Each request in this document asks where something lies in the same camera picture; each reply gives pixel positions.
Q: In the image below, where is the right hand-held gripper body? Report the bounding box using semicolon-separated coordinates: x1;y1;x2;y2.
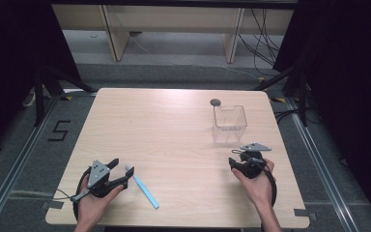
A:
237;142;272;180

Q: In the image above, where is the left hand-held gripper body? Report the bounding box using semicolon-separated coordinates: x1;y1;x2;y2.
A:
86;159;124;199

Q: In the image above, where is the light blue toothbrush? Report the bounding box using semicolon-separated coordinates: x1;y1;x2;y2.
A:
125;163;160;210

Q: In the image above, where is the clear plastic container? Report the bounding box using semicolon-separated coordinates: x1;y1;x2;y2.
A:
211;104;248;145

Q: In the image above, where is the person's right hand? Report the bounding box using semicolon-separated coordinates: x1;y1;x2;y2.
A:
231;158;276;212

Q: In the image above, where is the person's left hand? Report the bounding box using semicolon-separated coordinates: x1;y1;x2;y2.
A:
76;175;126;227

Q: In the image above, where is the grey plug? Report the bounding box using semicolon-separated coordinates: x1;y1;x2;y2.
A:
70;188;91;203

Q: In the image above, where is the grey tape piece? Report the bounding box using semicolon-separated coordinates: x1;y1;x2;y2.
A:
293;208;318;222
40;200;65;211

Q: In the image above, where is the black metal stand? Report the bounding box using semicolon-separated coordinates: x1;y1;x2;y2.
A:
252;62;310;128
33;64;98;128

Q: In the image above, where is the dark curtain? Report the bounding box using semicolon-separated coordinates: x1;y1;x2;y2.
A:
0;0;82;162
272;0;371;223

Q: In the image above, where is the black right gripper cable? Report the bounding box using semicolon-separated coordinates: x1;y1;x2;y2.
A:
231;148;278;208

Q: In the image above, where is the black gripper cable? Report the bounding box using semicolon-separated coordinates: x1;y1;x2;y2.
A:
231;148;278;208
72;167;93;222

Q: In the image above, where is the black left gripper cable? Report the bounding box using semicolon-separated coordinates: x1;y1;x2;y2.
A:
72;167;93;222

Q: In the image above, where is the thin grey cable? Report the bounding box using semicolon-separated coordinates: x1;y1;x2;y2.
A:
53;188;75;201

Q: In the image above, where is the aluminium floor rail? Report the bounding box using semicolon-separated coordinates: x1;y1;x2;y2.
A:
0;93;62;232
284;96;361;232

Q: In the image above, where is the bundle of black floor cables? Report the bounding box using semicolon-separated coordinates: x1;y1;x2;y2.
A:
238;8;286;77

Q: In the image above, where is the light wooden furniture frame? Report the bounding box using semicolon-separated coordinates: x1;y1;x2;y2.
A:
51;3;297;65

